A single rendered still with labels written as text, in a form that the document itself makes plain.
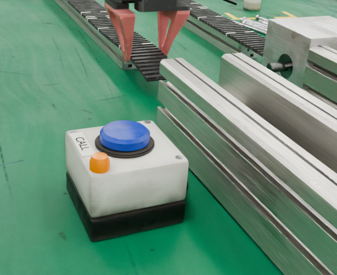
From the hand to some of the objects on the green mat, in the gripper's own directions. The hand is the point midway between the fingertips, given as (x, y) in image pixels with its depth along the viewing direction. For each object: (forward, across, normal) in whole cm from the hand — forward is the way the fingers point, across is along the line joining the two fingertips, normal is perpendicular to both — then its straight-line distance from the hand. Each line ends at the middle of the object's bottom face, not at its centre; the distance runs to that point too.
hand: (145, 53), depth 70 cm
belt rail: (+4, 0, -52) cm, 52 cm away
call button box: (+3, +12, +28) cm, 31 cm away
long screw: (+4, -29, -18) cm, 34 cm away
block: (+4, -18, +12) cm, 22 cm away
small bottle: (+4, -38, -34) cm, 51 cm away
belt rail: (+4, -19, -52) cm, 55 cm away
